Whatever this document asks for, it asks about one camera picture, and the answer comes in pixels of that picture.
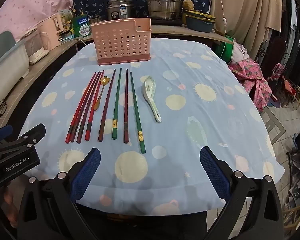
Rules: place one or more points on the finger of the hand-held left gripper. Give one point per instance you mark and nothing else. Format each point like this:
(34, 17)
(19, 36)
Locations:
(35, 133)
(1, 131)

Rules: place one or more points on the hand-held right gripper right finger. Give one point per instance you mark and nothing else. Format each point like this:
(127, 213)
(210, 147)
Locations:
(215, 175)

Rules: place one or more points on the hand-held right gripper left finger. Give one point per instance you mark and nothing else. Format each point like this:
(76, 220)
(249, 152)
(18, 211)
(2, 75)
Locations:
(86, 175)

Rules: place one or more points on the red chopstick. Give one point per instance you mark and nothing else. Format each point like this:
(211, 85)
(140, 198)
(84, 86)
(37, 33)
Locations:
(89, 107)
(80, 107)
(95, 105)
(84, 106)

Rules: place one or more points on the maroon chopstick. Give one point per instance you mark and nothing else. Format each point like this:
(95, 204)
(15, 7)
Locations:
(126, 105)
(107, 105)

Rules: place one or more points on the green chopstick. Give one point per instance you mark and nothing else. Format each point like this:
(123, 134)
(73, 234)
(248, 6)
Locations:
(137, 112)
(117, 102)

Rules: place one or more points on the gold flower spoon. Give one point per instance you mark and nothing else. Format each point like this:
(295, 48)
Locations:
(104, 80)

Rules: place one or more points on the white floral ceramic spoon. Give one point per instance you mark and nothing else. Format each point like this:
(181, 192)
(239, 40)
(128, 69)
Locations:
(150, 90)

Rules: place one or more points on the pink perforated utensil basket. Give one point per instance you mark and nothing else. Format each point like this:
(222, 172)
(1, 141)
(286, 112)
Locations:
(120, 45)

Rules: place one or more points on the person's left hand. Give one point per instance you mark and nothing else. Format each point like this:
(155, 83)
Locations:
(11, 205)

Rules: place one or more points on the blue patterned tablecloth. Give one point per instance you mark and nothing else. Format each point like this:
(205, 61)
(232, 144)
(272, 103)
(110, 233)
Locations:
(190, 135)

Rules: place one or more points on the wooden side counter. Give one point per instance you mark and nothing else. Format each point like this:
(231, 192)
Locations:
(40, 72)

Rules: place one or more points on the white storage box blue lid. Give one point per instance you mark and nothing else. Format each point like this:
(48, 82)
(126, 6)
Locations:
(7, 65)

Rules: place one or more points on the white blender clear jar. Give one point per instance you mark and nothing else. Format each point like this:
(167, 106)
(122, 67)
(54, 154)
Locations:
(36, 47)

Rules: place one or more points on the blue wet wipes packet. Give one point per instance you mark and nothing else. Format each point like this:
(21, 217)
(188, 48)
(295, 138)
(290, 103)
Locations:
(68, 37)

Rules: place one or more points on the pink pineapple print cloth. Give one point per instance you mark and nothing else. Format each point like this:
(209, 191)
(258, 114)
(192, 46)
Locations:
(252, 80)

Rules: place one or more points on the pink electric kettle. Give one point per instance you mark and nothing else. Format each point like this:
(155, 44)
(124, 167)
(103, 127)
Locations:
(48, 30)

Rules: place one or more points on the small wooden stool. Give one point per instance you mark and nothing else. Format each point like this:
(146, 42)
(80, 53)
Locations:
(298, 96)

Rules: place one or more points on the green milk powder can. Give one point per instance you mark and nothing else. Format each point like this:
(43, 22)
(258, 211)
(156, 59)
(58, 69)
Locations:
(81, 27)

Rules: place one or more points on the white carton box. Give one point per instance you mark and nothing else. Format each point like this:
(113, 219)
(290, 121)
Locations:
(65, 15)

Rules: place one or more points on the green round tub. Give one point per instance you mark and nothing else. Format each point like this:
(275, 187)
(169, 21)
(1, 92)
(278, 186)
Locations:
(226, 48)

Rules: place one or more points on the small steel lidded pot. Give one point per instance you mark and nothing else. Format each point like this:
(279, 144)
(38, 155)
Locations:
(97, 19)

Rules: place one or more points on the pink spotted curtain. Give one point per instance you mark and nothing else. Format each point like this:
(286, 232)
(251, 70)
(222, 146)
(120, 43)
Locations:
(27, 2)

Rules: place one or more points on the grey board counter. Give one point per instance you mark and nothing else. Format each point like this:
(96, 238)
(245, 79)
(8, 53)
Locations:
(190, 32)

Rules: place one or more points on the steel rice cooker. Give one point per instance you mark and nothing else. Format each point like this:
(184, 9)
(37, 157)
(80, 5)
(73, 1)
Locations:
(120, 10)

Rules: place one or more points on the black induction cooker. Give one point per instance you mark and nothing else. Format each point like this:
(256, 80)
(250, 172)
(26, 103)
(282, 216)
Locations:
(165, 22)

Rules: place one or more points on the blue bowl yellow inside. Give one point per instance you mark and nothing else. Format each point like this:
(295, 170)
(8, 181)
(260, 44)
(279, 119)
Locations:
(198, 13)

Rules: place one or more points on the beige curtain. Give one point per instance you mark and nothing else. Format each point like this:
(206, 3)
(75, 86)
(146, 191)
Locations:
(250, 15)

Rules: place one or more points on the row of hanging clothes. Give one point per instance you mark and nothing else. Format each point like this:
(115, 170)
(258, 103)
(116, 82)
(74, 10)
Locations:
(297, 25)

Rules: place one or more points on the brown loofah sponge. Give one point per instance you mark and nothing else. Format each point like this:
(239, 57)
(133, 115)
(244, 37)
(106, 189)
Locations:
(188, 5)

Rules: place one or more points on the steel steamer pot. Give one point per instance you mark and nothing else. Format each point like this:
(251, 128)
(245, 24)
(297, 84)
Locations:
(162, 5)

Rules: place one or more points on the grey metal frame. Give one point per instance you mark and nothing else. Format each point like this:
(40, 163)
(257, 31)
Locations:
(273, 127)

